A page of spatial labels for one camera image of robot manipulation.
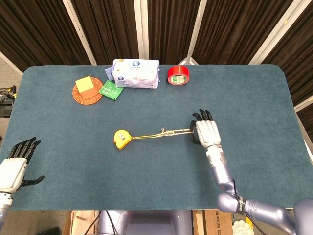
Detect white flower-shaped object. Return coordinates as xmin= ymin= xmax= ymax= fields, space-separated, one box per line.
xmin=231 ymin=219 xmax=254 ymax=235

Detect yellow tape measure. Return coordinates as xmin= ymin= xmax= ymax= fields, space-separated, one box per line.
xmin=113 ymin=130 xmax=133 ymax=150

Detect green packet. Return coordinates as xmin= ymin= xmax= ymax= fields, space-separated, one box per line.
xmin=98 ymin=80 xmax=125 ymax=101

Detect light purple packet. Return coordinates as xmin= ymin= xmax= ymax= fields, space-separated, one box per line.
xmin=104 ymin=67 xmax=115 ymax=81

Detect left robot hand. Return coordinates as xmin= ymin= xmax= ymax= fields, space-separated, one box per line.
xmin=0 ymin=137 xmax=45 ymax=194

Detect black device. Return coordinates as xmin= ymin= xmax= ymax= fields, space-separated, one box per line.
xmin=0 ymin=99 xmax=13 ymax=118

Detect black cable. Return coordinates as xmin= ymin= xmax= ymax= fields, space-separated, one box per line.
xmin=105 ymin=210 xmax=118 ymax=235

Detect white tissue pack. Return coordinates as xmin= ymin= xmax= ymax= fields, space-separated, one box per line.
xmin=112 ymin=58 xmax=161 ymax=90

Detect thin yellow lanyard cord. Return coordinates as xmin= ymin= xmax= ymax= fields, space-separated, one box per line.
xmin=131 ymin=133 xmax=161 ymax=141

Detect brown cardboard box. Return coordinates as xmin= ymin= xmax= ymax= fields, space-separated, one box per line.
xmin=193 ymin=209 xmax=233 ymax=235

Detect beige braided rope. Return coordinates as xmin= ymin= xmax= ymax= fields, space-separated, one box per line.
xmin=156 ymin=127 xmax=196 ymax=139

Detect orange woven coaster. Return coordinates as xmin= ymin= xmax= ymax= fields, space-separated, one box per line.
xmin=72 ymin=77 xmax=104 ymax=106

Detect blue felt table cover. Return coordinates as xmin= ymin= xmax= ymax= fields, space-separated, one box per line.
xmin=0 ymin=64 xmax=309 ymax=211

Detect bundle of cables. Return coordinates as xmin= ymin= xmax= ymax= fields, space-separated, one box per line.
xmin=0 ymin=85 xmax=17 ymax=101

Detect red tape roll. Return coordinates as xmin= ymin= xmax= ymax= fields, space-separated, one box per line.
xmin=167 ymin=65 xmax=190 ymax=86

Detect yellow and orange block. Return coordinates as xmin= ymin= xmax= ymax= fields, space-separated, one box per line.
xmin=75 ymin=76 xmax=96 ymax=99

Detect purple robot torso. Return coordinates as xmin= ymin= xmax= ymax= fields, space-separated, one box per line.
xmin=97 ymin=210 xmax=194 ymax=235

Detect light wooden box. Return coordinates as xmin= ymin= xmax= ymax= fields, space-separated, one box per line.
xmin=62 ymin=210 xmax=101 ymax=235

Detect white frame post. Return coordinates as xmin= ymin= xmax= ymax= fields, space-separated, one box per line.
xmin=179 ymin=0 xmax=209 ymax=65
xmin=134 ymin=0 xmax=150 ymax=60
xmin=294 ymin=96 xmax=313 ymax=113
xmin=62 ymin=0 xmax=97 ymax=66
xmin=248 ymin=0 xmax=307 ymax=65

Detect dark brown curtain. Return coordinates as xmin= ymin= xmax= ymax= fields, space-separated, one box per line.
xmin=148 ymin=0 xmax=201 ymax=65
xmin=0 ymin=0 xmax=91 ymax=73
xmin=70 ymin=0 xmax=140 ymax=66
xmin=263 ymin=0 xmax=313 ymax=138
xmin=193 ymin=0 xmax=293 ymax=65

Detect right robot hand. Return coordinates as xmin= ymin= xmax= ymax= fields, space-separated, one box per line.
xmin=189 ymin=109 xmax=222 ymax=149

